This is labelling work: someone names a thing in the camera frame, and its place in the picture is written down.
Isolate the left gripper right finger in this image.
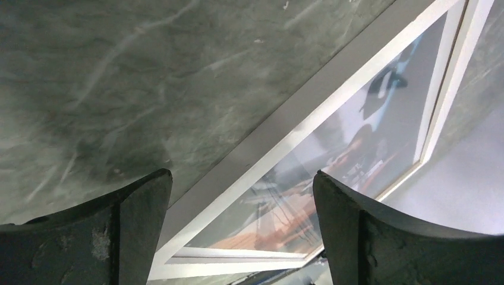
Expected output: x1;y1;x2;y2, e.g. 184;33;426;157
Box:
313;172;503;284

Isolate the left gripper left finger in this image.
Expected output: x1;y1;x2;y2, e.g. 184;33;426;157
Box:
1;169;172;284

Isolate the wooden picture frame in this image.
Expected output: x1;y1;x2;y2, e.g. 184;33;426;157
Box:
147;1;493;284

